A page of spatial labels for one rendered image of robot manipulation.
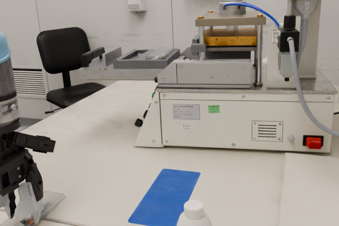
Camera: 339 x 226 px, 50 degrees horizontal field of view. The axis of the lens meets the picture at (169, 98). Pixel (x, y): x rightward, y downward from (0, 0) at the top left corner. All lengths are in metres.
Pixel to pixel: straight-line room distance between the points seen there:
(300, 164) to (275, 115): 0.16
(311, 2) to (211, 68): 0.29
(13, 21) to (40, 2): 0.35
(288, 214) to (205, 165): 0.31
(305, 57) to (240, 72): 0.21
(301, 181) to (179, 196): 0.26
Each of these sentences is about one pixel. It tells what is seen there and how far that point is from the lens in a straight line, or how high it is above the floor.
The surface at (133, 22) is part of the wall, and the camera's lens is 2.84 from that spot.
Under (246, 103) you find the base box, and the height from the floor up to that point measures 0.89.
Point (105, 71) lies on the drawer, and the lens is 1.08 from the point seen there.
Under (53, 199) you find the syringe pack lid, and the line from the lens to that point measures 0.83.
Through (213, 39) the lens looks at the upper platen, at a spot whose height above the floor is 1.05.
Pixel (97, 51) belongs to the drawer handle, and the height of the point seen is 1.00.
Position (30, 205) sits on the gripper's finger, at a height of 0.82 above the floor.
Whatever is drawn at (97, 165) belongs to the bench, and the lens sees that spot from 0.99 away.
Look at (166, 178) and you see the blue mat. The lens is 0.89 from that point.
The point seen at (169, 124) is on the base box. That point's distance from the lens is 1.01.
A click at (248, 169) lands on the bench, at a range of 0.93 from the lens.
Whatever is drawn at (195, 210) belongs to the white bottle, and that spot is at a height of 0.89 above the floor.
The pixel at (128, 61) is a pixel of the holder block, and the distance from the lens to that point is 1.06.
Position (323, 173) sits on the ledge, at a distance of 0.85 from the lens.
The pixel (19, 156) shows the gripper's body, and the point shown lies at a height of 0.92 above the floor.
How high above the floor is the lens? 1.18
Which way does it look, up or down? 17 degrees down
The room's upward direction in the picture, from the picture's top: 3 degrees counter-clockwise
